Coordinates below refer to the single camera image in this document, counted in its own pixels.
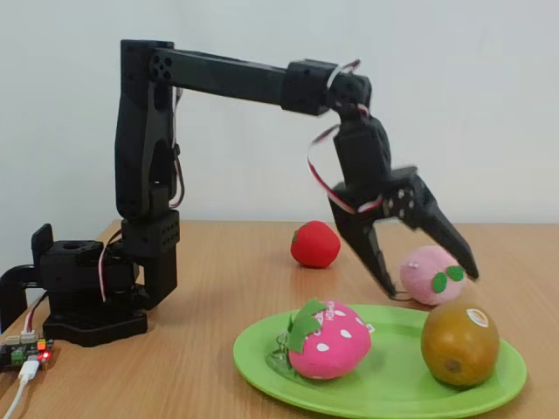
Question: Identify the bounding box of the brown kiwi fruit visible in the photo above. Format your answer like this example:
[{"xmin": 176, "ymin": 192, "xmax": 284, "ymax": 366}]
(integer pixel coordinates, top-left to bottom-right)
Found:
[{"xmin": 420, "ymin": 301, "xmax": 500, "ymax": 388}]

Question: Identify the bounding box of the green oval plate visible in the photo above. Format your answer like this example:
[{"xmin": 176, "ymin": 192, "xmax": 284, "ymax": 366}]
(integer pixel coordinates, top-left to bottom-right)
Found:
[{"xmin": 231, "ymin": 304, "xmax": 528, "ymax": 419}]

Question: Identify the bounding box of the red tomato plush toy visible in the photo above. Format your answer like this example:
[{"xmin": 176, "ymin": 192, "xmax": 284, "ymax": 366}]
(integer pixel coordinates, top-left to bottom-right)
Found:
[{"xmin": 290, "ymin": 220, "xmax": 342, "ymax": 268}]

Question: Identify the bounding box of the pink peach plush toy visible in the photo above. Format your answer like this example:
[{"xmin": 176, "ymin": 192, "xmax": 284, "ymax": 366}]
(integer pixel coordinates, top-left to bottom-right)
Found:
[{"xmin": 400, "ymin": 244, "xmax": 467, "ymax": 306}]

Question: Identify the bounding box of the pink strawberry plush toy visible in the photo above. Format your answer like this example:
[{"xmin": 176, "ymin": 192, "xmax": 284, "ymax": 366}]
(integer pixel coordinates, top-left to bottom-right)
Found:
[{"xmin": 266, "ymin": 298, "xmax": 376, "ymax": 381}]

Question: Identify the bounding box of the black table clamp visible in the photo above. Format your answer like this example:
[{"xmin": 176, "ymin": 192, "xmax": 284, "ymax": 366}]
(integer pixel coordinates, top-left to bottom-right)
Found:
[{"xmin": 0, "ymin": 264, "xmax": 45, "ymax": 333}]

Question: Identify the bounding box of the motor controller board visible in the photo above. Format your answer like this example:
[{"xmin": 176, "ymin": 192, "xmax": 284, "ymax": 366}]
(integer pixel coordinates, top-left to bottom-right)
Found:
[{"xmin": 0, "ymin": 331, "xmax": 58, "ymax": 373}]

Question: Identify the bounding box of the white red servo wire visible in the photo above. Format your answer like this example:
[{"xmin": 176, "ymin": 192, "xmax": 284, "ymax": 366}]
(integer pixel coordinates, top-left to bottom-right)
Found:
[
  {"xmin": 306, "ymin": 59, "xmax": 385, "ymax": 215},
  {"xmin": 168, "ymin": 86, "xmax": 186, "ymax": 210},
  {"xmin": 98, "ymin": 229, "xmax": 124, "ymax": 303},
  {"xmin": 22, "ymin": 291, "xmax": 50, "ymax": 338}
]

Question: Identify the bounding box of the white usb cable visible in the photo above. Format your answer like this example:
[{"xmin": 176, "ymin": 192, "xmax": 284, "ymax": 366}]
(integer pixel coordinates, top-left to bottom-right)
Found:
[{"xmin": 0, "ymin": 360, "xmax": 41, "ymax": 419}]

